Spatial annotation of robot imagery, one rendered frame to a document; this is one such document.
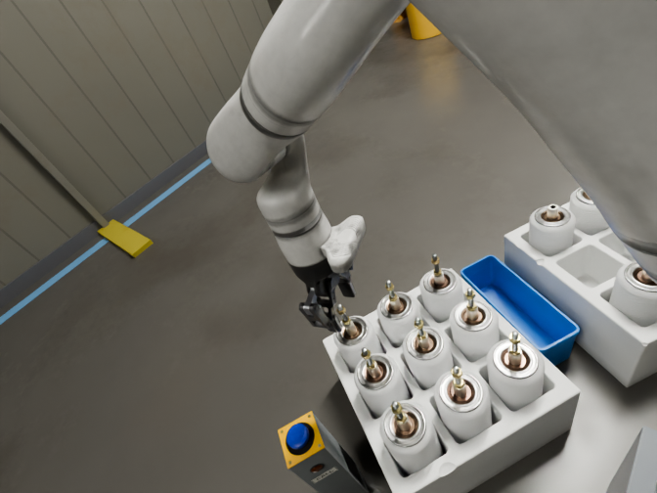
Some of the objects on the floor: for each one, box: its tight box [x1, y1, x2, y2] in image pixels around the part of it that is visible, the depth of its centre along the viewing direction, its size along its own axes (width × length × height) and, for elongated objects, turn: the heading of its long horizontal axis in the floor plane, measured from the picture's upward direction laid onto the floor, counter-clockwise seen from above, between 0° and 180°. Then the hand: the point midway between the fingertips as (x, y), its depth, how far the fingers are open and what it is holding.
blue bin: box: [460, 255, 580, 366], centre depth 95 cm, size 30×11×12 cm, turn 40°
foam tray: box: [504, 202, 657, 387], centre depth 89 cm, size 39×39×18 cm
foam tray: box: [323, 268, 581, 493], centre depth 85 cm, size 39×39×18 cm
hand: (341, 307), depth 60 cm, fingers open, 6 cm apart
